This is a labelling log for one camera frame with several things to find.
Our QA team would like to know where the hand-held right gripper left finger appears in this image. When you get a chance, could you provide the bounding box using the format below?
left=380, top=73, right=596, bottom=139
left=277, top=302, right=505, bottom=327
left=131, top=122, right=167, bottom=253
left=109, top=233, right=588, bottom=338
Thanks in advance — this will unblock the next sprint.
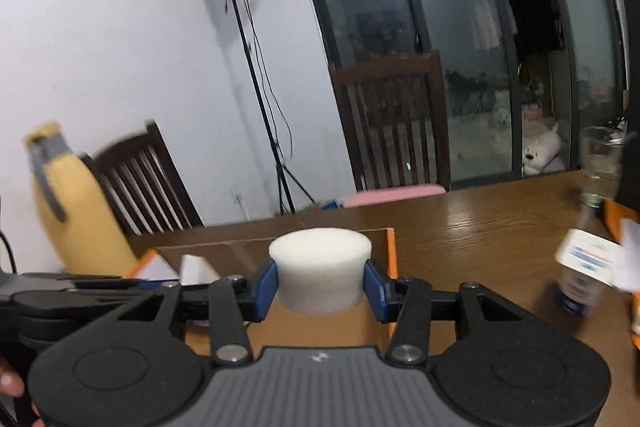
left=117, top=258, right=279, bottom=367

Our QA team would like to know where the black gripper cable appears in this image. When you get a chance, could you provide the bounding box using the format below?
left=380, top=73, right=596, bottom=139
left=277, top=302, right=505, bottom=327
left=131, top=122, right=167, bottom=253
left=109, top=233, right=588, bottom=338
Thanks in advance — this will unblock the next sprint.
left=0, top=231, right=17, bottom=276

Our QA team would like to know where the white foam cylinder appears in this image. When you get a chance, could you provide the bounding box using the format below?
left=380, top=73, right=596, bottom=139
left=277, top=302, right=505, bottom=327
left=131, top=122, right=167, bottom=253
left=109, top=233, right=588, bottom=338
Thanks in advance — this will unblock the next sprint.
left=268, top=228, right=373, bottom=314

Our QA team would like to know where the white paper sheet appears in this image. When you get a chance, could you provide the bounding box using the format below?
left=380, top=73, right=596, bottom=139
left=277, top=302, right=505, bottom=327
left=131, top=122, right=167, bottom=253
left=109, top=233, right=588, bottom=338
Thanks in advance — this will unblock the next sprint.
left=612, top=217, right=640, bottom=292

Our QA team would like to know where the white triangular foam piece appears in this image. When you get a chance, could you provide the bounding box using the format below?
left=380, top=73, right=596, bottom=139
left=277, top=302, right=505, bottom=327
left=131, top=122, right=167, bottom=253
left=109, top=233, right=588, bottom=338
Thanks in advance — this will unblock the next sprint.
left=179, top=253, right=221, bottom=286

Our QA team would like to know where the white plush dog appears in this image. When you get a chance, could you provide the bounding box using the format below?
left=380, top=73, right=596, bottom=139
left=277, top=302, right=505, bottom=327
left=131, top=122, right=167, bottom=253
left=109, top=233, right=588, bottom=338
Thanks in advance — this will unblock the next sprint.
left=522, top=123, right=562, bottom=175

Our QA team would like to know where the orange cardboard box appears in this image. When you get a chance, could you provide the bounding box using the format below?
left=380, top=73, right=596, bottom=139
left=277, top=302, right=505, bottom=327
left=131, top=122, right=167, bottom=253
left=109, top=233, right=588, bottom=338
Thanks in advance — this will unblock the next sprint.
left=122, top=227, right=399, bottom=358

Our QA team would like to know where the black hanging cable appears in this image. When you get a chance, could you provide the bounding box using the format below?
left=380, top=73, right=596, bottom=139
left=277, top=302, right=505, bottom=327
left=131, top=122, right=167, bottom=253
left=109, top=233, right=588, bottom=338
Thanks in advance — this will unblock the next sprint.
left=235, top=0, right=293, bottom=158

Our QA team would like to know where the person's left hand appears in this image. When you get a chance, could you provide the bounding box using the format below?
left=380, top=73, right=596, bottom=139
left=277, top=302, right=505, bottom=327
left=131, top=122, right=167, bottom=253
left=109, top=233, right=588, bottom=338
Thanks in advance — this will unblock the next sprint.
left=0, top=348, right=42, bottom=419

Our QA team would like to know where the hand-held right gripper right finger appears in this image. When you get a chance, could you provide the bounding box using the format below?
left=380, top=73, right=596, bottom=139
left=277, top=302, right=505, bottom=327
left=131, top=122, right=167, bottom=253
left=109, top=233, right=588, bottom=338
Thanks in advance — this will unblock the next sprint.
left=363, top=259, right=523, bottom=365

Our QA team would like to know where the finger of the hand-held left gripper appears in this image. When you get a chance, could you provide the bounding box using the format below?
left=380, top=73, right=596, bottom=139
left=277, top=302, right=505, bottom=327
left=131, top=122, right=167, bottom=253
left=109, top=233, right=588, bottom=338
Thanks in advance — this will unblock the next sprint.
left=65, top=273, right=179, bottom=296

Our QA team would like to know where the dark wooden slatted chair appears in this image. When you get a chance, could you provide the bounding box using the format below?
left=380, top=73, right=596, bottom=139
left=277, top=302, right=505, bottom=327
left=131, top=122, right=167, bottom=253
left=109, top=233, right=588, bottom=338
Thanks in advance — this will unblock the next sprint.
left=328, top=50, right=452, bottom=193
left=82, top=120, right=205, bottom=235

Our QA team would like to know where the clear plastic water bottle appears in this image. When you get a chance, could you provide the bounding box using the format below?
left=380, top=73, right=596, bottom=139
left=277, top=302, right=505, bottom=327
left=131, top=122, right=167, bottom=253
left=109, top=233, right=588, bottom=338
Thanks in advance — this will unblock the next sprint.
left=555, top=202, right=620, bottom=319

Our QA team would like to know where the black tripod stand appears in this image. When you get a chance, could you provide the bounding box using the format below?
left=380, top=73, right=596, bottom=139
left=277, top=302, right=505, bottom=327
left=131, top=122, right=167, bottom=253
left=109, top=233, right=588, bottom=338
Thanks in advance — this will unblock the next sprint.
left=227, top=0, right=317, bottom=215

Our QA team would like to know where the yellow thermos jug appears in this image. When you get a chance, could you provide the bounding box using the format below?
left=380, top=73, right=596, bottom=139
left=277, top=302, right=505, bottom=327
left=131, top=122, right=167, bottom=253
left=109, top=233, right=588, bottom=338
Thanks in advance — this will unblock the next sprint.
left=22, top=121, right=138, bottom=278

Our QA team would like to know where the pink seat cushion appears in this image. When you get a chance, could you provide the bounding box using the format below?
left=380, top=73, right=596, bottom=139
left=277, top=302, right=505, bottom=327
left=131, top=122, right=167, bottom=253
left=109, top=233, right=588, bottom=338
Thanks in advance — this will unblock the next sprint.
left=342, top=184, right=447, bottom=209

